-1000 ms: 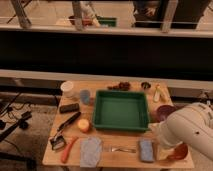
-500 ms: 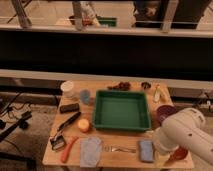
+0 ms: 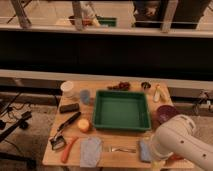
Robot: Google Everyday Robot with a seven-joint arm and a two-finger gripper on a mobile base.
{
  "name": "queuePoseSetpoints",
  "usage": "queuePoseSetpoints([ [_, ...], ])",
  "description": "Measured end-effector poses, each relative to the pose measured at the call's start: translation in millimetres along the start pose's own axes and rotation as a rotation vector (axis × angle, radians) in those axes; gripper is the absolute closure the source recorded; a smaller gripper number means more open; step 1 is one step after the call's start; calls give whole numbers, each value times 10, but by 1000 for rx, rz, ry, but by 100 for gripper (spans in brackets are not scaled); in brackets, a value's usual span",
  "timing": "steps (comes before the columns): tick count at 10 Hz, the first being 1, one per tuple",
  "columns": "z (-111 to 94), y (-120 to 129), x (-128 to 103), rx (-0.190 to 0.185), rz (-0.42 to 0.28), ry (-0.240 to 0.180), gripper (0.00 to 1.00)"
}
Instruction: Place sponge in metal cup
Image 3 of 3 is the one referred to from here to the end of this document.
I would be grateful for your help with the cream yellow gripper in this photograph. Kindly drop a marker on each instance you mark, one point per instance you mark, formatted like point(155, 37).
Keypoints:
point(157, 165)

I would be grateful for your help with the blue sponge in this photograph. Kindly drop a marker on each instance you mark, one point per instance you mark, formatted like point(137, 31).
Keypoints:
point(144, 152)

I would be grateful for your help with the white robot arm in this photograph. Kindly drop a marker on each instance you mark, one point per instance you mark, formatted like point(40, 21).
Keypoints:
point(177, 136)

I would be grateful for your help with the translucent blue cup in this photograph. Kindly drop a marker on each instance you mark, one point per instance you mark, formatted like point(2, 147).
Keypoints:
point(85, 97)

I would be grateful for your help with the white plastic cup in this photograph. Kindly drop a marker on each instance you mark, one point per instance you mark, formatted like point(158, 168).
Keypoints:
point(67, 88)

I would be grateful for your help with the red orange bowl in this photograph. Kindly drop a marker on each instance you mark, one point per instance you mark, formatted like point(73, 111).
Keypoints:
point(175, 157)

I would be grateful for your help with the silver fork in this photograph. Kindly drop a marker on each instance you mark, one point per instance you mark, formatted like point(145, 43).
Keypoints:
point(114, 149)

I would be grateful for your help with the dark purple bowl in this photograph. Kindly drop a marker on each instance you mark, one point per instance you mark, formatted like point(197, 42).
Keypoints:
point(166, 112)

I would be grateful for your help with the green plastic tray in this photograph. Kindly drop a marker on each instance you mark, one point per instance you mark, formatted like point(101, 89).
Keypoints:
point(120, 110)

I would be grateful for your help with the light blue cloth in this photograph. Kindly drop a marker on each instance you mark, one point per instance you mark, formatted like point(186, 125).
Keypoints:
point(90, 152)

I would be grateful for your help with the yellow white bottle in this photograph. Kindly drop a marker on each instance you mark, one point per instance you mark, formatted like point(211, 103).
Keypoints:
point(159, 94)

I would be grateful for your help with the yellow orange ball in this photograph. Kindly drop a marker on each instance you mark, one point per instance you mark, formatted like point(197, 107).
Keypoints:
point(83, 125)

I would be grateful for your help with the black rectangular block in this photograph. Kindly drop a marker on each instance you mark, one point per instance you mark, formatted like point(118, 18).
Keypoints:
point(69, 108)

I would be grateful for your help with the black tripod stand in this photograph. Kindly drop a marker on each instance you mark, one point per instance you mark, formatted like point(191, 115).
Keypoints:
point(30, 163)

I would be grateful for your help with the orange handled peeler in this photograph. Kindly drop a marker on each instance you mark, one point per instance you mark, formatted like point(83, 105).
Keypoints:
point(66, 151)

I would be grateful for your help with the black handled brush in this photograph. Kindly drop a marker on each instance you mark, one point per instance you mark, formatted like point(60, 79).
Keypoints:
point(57, 141)

